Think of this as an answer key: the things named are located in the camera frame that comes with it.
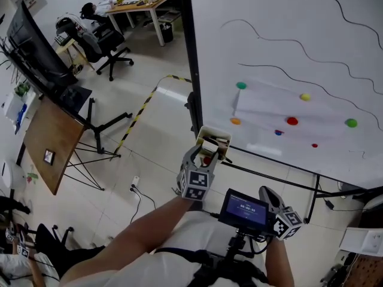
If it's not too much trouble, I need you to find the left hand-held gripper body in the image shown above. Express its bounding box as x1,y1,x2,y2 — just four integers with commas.
176,166,216,202

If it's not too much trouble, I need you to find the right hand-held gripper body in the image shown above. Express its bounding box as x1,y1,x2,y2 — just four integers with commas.
268,207,304,241

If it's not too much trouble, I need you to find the large white whiteboard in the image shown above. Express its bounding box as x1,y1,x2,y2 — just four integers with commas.
176,0,383,193

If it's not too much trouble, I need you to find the person's left forearm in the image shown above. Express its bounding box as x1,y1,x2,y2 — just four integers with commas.
59,194,201,287

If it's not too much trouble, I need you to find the person's right forearm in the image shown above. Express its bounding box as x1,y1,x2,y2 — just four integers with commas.
263,236,296,287

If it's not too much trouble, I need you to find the white holder box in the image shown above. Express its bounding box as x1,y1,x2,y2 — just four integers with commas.
194,125,233,161

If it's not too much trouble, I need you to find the black chest-mounted display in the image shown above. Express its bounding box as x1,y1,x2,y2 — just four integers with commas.
217,188,272,261

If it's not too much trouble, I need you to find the person's white shirt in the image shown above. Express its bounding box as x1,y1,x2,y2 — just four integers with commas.
61,210,270,287

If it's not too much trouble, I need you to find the yellow black hazard tape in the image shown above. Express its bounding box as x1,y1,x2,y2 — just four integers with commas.
110,74,193,161

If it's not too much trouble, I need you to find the white flat box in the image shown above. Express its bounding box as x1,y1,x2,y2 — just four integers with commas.
339,227,383,257

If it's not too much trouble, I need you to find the black waste bin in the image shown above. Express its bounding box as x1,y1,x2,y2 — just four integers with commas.
160,22,174,44

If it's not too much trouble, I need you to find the black monitor stand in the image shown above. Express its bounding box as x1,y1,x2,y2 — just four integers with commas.
58,85,133,155

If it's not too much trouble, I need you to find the wooden side table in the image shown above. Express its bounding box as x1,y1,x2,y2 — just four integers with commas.
16,96,122,196

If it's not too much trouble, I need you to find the small black framed device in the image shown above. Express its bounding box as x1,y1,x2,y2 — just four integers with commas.
43,149,56,166

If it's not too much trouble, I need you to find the black office chair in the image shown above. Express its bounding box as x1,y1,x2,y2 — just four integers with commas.
77,15,135,82

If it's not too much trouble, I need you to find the black rolling chair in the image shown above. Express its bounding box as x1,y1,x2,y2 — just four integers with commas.
35,222,105,277

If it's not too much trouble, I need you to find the light wooden desk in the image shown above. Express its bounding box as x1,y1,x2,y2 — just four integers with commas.
106,0,176,47

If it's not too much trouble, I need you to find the green potted plant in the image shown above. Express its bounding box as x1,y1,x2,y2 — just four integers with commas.
14,82,31,98

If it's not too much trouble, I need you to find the white storage box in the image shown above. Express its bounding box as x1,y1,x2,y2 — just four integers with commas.
2,91,37,136

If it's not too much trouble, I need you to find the large black monitor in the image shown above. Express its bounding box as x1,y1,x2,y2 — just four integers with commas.
0,0,80,98

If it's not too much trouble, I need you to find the black power cable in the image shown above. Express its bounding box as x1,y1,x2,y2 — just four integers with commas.
129,187,157,224

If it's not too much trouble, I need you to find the black chest harness strap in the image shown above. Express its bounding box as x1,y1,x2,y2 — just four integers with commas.
154,248,270,287

